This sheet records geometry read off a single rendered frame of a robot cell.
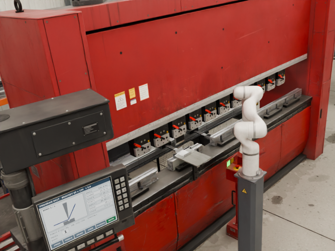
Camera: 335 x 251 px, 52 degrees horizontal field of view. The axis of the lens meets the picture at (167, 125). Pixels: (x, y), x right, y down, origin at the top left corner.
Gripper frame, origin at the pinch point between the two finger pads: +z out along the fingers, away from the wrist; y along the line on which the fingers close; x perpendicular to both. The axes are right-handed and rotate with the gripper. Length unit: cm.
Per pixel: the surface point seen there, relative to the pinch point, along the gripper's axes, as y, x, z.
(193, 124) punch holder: -36, -30, -35
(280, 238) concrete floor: 40, 11, 81
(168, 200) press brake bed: -26, -76, 14
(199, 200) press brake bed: -20, -40, 34
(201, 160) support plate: -15, -46, -14
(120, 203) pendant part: 16, -157, -58
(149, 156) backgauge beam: -64, -58, -5
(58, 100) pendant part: -12, -165, -110
